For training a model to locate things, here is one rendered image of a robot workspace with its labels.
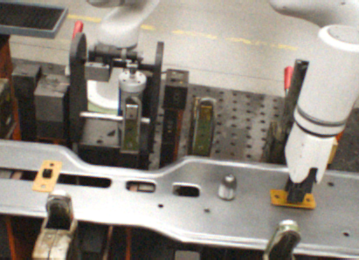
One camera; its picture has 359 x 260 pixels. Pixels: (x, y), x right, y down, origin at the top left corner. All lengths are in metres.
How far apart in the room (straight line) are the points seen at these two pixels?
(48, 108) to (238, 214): 0.45
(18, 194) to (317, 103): 0.54
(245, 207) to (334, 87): 0.29
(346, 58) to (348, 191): 0.37
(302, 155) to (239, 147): 0.73
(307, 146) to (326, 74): 0.13
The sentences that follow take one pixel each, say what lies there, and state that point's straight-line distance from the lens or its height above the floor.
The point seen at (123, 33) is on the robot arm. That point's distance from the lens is 1.36.
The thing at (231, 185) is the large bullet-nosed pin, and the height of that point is 1.04.
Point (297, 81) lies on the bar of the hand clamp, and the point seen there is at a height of 1.17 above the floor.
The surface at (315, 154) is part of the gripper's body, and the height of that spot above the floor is 1.16.
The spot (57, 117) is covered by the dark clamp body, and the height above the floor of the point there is 1.02.
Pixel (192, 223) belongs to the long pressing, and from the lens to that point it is 0.85.
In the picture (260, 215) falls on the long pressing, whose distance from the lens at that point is 0.90.
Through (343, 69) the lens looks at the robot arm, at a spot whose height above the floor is 1.31.
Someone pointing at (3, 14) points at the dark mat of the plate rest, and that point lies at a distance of 1.16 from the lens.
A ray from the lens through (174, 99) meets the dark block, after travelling 1.00.
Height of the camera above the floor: 1.63
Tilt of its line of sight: 37 degrees down
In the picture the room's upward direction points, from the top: 7 degrees clockwise
